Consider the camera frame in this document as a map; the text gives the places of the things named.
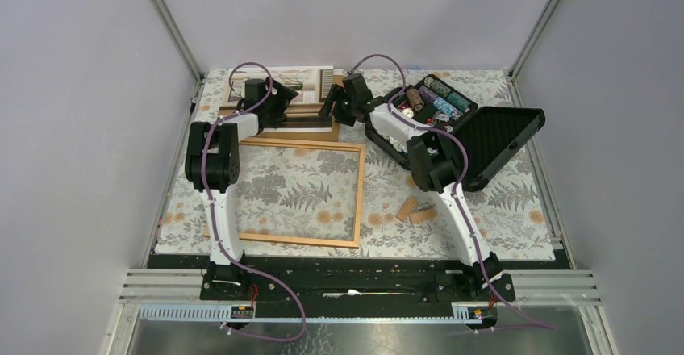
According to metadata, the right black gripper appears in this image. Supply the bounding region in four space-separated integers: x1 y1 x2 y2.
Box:
317 85 356 128

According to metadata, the printed photo of plant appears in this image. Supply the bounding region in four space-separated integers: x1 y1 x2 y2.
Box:
219 65 335 132

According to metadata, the brown cardboard backing board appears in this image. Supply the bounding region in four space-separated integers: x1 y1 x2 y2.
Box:
221 74 348 144

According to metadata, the wooden picture frame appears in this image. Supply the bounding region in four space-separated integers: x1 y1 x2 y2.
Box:
235 138 365 249

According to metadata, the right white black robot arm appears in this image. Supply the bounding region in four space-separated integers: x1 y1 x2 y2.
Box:
319 73 503 300

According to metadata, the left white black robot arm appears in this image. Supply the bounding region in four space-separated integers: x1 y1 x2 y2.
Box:
185 77 298 299

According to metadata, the floral patterned table mat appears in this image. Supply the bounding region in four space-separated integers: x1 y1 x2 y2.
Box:
153 69 555 261

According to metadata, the small wooden block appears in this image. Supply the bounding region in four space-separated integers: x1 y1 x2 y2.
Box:
395 197 418 222
409 208 438 223

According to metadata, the black poker chip case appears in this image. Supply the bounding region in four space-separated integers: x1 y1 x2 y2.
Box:
365 75 546 193

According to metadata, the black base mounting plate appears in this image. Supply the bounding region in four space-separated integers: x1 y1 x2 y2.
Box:
147 251 570 319

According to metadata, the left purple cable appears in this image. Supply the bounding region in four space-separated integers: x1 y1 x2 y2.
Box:
200 62 308 342

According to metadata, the purple cable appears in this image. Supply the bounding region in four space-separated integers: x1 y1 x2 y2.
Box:
349 54 560 335
200 62 308 342

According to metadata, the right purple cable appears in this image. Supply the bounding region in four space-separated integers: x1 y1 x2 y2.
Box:
349 54 560 335

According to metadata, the aluminium rail frame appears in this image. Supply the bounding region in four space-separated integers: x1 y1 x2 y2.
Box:
105 269 616 354

